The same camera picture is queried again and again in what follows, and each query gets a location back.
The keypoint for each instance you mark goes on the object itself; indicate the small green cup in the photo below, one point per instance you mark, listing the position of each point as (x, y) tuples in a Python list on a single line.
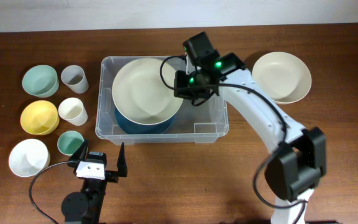
[(69, 142)]

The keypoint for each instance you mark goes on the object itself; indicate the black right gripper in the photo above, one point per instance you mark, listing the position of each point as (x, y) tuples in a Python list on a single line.
[(181, 90)]

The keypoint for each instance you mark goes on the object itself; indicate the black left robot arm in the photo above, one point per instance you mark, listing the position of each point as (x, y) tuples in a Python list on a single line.
[(84, 206)]

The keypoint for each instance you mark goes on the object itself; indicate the beige plate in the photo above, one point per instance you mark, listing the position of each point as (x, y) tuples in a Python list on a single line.
[(283, 76), (140, 91)]

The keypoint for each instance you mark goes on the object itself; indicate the green bowl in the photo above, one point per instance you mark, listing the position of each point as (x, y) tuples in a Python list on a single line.
[(41, 81)]

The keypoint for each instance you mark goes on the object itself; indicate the yellow bowl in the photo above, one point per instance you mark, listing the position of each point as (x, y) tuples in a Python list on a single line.
[(40, 118)]

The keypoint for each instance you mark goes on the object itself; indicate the cream cup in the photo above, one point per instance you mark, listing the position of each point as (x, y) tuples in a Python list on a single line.
[(73, 111)]

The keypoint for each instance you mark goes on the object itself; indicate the grey cup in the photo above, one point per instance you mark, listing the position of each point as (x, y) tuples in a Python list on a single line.
[(74, 77)]

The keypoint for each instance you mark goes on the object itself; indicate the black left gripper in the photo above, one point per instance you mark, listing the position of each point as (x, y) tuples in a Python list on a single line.
[(112, 176)]

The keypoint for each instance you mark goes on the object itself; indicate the blue plate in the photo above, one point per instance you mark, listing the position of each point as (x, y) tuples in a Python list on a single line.
[(130, 127)]

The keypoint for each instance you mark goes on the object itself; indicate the clear plastic storage container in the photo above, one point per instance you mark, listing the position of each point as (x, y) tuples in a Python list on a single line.
[(202, 124)]

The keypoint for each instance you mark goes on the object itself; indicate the white bowl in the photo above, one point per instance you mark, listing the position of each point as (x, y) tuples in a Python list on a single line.
[(28, 158)]

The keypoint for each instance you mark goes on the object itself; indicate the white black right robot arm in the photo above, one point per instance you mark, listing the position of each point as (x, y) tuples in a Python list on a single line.
[(296, 162)]

